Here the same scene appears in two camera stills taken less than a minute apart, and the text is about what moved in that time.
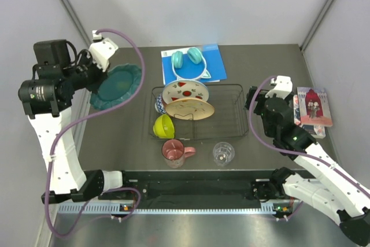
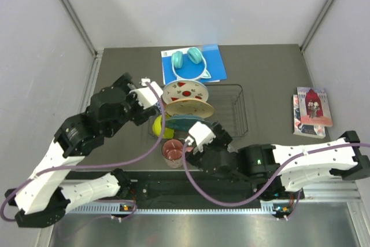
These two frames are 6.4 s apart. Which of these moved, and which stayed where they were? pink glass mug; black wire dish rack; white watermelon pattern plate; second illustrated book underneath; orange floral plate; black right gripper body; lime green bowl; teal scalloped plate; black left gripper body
Moved: black right gripper body; black left gripper body; teal scalloped plate
Stayed: second illustrated book underneath; black wire dish rack; pink glass mug; lime green bowl; orange floral plate; white watermelon pattern plate
